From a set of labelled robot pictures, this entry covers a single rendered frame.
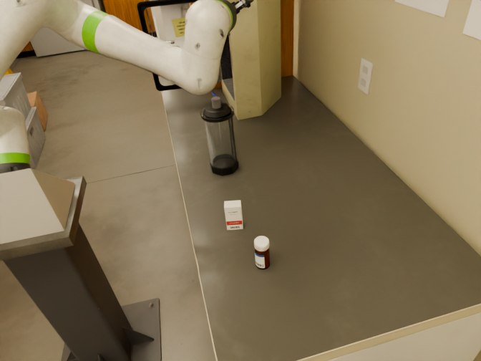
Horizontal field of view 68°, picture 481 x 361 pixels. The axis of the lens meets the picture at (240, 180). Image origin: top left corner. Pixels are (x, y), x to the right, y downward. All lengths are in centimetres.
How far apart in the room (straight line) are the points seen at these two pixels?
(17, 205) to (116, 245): 137
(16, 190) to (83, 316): 66
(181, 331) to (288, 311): 117
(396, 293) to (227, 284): 40
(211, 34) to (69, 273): 94
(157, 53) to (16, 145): 54
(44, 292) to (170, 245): 103
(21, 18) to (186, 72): 42
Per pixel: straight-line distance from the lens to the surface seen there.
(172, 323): 202
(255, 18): 145
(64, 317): 162
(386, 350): 96
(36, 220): 121
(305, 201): 113
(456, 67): 107
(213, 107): 116
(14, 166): 127
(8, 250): 127
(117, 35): 110
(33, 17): 111
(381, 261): 100
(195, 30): 93
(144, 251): 238
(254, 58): 149
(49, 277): 144
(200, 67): 94
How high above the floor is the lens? 169
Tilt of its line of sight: 38 degrees down
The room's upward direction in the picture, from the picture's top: 6 degrees counter-clockwise
